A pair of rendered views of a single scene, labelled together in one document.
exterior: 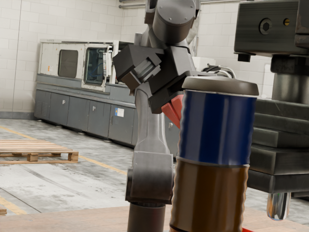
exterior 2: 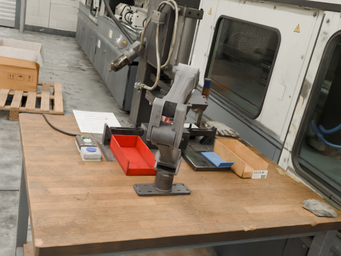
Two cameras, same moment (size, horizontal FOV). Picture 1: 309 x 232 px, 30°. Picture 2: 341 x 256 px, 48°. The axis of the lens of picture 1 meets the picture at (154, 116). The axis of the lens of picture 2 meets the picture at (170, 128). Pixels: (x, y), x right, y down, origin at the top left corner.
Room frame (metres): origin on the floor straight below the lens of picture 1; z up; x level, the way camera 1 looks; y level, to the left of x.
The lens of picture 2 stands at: (2.16, 0.24, 1.54)
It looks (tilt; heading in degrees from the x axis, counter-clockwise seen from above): 19 degrees down; 192
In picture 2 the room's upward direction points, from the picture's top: 12 degrees clockwise
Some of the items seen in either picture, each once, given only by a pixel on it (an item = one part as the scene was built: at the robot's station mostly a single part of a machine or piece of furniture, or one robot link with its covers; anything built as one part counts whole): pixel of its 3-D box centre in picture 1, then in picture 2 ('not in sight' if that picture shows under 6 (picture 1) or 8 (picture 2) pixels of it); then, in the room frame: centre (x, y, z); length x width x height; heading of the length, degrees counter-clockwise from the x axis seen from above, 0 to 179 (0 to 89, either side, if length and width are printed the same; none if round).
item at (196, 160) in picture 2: not in sight; (204, 160); (0.63, 0.08, 0.91); 0.17 x 0.16 x 0.02; 129
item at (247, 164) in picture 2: not in sight; (239, 158); (0.54, 0.22, 0.93); 0.25 x 0.13 x 0.08; 39
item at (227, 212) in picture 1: (208, 193); (206, 90); (0.29, -0.03, 1.14); 0.04 x 0.04 x 0.03
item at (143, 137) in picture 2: not in sight; (163, 137); (0.57, -0.13, 0.94); 0.20 x 0.10 x 0.07; 129
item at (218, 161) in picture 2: not in sight; (217, 157); (0.61, 0.13, 0.93); 0.15 x 0.07 x 0.03; 43
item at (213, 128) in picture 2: not in sight; (208, 135); (0.39, 0.04, 0.95); 0.06 x 0.03 x 0.09; 129
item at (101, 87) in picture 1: (93, 66); not in sight; (9.88, 1.12, 1.21); 0.86 x 0.10 x 0.79; 36
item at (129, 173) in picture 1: (151, 187); (167, 162); (0.97, -0.01, 1.00); 0.09 x 0.06 x 0.06; 94
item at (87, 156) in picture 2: not in sight; (90, 156); (0.90, -0.33, 0.90); 0.07 x 0.07 x 0.06; 39
